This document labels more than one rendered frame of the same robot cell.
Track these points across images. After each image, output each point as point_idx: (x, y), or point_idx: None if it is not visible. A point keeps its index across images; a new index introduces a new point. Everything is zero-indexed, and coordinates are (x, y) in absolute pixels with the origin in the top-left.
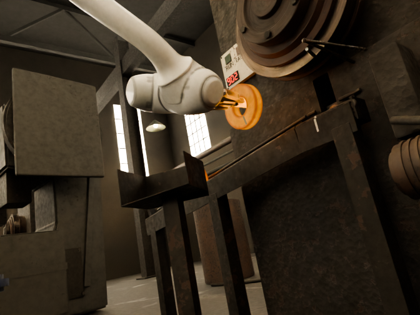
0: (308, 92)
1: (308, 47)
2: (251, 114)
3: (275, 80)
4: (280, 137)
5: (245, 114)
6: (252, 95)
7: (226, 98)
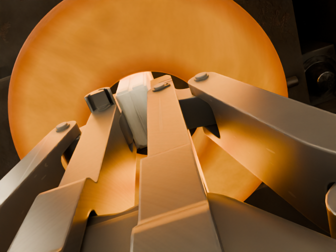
0: (270, 17)
1: None
2: (247, 175)
3: None
4: (259, 190)
5: (204, 172)
6: (272, 80)
7: (198, 163)
